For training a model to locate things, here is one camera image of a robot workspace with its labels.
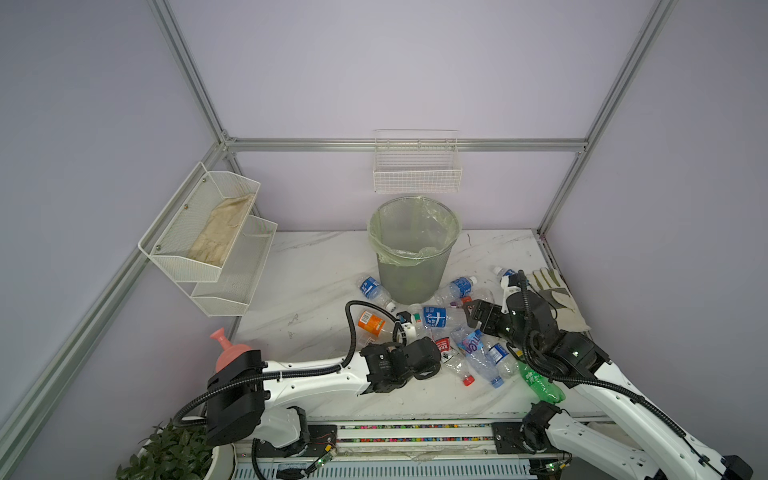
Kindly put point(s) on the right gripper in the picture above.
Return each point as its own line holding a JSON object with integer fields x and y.
{"x": 488, "y": 310}

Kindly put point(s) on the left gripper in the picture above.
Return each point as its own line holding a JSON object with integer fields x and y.
{"x": 433, "y": 368}

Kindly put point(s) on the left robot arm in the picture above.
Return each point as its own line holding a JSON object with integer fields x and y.
{"x": 252, "y": 397}

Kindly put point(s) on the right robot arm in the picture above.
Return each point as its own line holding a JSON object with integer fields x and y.
{"x": 665, "y": 450}

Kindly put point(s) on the blue label bottle near bin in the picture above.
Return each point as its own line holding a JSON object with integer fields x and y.
{"x": 455, "y": 290}

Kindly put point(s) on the blue label bottle by bin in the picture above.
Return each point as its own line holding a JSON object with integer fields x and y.
{"x": 374, "y": 292}

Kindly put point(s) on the grey mesh waste bin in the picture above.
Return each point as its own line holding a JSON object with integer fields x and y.
{"x": 415, "y": 284}

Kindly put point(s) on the green plastic bin liner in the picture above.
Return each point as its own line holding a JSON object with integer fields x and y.
{"x": 410, "y": 230}

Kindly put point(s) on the red label bottle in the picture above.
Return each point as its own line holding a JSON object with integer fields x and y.
{"x": 454, "y": 361}

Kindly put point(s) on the blue label bottle far right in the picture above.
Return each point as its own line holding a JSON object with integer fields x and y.
{"x": 501, "y": 273}

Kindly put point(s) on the small blue label bottle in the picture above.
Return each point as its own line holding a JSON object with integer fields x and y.
{"x": 504, "y": 361}

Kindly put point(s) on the orange label bottle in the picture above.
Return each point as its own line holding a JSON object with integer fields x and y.
{"x": 371, "y": 323}

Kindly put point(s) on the grey white work glove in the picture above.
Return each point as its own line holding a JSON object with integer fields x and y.
{"x": 550, "y": 285}

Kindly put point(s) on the green soda bottle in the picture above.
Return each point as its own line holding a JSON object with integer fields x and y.
{"x": 544, "y": 389}

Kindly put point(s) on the pink watering can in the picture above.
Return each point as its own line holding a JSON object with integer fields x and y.
{"x": 230, "y": 351}

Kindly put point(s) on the beige cloth in shelf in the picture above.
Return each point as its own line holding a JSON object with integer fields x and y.
{"x": 216, "y": 239}

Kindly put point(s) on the white mesh two-tier shelf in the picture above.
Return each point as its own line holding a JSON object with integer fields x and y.
{"x": 216, "y": 291}

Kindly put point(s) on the potted green plant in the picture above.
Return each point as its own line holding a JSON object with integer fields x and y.
{"x": 172, "y": 452}

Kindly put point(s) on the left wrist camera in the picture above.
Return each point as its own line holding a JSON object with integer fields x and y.
{"x": 405, "y": 330}

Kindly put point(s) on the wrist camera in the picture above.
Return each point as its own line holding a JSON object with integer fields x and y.
{"x": 510, "y": 285}
{"x": 405, "y": 330}

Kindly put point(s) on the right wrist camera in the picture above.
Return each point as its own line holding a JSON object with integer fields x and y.
{"x": 510, "y": 285}

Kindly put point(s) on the white wire wall basket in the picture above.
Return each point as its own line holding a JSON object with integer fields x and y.
{"x": 419, "y": 161}

